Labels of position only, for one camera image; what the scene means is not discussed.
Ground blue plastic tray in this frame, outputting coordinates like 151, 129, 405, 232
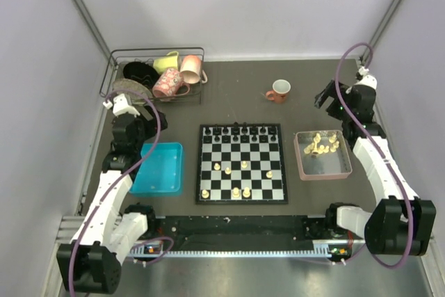
129, 142, 184, 198

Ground black wire dish rack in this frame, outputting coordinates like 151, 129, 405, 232
99, 47, 205, 101

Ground black white chess board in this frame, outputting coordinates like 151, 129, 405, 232
195, 122, 288, 204

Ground white queen piece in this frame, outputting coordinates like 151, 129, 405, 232
232, 187, 240, 199

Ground speckled grey plate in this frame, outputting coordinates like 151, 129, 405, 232
113, 78, 153, 106

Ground pink metal tray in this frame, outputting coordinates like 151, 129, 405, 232
293, 130, 353, 181

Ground white pieces in tray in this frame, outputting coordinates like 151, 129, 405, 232
303, 132, 340, 156

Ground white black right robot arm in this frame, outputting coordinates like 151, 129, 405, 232
314, 76, 437, 257

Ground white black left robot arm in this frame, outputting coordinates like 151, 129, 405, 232
56, 106, 168, 296

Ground black scalloped bowl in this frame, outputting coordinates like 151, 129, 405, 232
122, 61, 160, 89

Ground pink white ceramic mug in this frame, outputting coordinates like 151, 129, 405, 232
180, 55, 208, 85

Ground black chess pieces row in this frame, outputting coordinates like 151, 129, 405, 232
200, 122, 281, 144

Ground pink floral ceramic mug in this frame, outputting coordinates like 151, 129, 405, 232
152, 67, 191, 101

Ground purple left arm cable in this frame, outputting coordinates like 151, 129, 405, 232
67, 89, 175, 297

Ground white king piece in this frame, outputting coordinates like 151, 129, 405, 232
243, 187, 251, 198

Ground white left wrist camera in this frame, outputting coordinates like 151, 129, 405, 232
103, 94, 140, 117

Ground yellow ceramic mug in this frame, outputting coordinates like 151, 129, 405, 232
153, 51, 181, 74

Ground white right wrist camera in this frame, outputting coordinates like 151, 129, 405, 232
355, 66, 377, 90

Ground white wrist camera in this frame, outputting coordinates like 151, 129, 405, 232
103, 94, 140, 117
355, 66, 377, 90

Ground orange ceramic mug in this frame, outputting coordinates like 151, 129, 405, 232
265, 79, 291, 104

